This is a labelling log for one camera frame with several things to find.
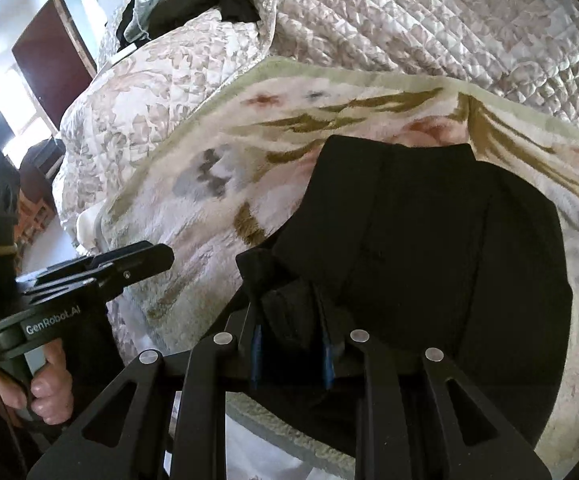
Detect person's left hand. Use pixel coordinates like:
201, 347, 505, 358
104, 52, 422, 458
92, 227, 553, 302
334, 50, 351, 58
0, 342, 76, 427

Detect white floral fleece blanket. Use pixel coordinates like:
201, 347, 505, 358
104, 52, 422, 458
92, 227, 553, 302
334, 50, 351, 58
76, 57, 579, 480

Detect quilted floral bedspread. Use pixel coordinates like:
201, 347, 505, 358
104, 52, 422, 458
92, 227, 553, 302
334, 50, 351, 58
52, 0, 579, 261

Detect black pants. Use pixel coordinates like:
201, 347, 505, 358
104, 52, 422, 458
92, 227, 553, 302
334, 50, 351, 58
226, 135, 573, 461

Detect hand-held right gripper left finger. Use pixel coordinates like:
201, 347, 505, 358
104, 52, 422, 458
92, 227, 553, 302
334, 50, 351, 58
26, 304, 270, 480

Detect dark clothes pile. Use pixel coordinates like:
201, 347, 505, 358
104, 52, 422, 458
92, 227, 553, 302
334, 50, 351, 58
116, 0, 261, 53

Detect dark red wooden board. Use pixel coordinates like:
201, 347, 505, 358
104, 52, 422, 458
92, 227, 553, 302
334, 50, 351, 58
12, 0, 98, 132

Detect pale grey sheer cloth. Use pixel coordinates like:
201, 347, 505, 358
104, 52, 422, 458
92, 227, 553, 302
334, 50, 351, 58
122, 0, 181, 43

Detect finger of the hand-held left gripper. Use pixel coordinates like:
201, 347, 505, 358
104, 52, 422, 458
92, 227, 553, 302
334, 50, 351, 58
36, 241, 175, 281
16, 267, 137, 307

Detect white bed sheet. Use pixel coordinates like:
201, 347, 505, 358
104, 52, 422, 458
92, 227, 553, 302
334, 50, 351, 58
169, 405, 365, 480

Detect dark furniture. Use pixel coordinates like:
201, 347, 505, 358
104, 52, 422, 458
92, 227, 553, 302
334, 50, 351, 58
16, 137, 68, 258

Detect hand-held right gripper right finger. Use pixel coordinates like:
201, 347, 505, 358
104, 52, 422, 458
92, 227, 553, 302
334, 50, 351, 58
314, 300, 553, 480

